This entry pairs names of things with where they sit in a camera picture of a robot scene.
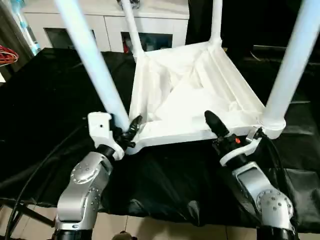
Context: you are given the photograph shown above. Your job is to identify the red wire hanger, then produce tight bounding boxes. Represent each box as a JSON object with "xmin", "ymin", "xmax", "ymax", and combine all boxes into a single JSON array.
[{"xmin": 0, "ymin": 45, "xmax": 19, "ymax": 67}]

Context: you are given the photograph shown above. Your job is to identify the white plastic table leg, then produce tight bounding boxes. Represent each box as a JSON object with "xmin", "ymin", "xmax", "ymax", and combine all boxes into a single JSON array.
[
  {"xmin": 209, "ymin": 0, "xmax": 225, "ymax": 49},
  {"xmin": 262, "ymin": 0, "xmax": 320, "ymax": 139},
  {"xmin": 52, "ymin": 0, "xmax": 132, "ymax": 134},
  {"xmin": 120, "ymin": 0, "xmax": 146, "ymax": 59}
]

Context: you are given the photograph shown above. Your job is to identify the black metal bar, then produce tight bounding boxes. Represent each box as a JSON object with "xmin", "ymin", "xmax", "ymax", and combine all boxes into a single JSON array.
[{"xmin": 252, "ymin": 44, "xmax": 302, "ymax": 57}]

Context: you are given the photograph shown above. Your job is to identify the white plastic table top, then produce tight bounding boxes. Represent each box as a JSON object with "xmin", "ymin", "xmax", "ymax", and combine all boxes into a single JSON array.
[{"xmin": 122, "ymin": 41, "xmax": 287, "ymax": 156}]

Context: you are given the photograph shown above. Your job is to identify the white cabinet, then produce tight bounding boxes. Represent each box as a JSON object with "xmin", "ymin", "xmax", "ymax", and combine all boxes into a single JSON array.
[{"xmin": 22, "ymin": 0, "xmax": 191, "ymax": 54}]

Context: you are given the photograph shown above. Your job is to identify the black plastic mat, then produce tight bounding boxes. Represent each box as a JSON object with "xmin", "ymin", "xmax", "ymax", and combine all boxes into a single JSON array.
[{"xmin": 0, "ymin": 46, "xmax": 320, "ymax": 232}]

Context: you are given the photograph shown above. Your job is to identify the grey crumpled bundle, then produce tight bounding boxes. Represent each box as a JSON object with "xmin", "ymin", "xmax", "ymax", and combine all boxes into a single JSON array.
[{"xmin": 117, "ymin": 0, "xmax": 142, "ymax": 10}]

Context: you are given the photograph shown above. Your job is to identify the black metal stand frame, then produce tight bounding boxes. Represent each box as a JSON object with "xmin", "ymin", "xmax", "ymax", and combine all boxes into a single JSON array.
[{"xmin": 0, "ymin": 197, "xmax": 57, "ymax": 230}]

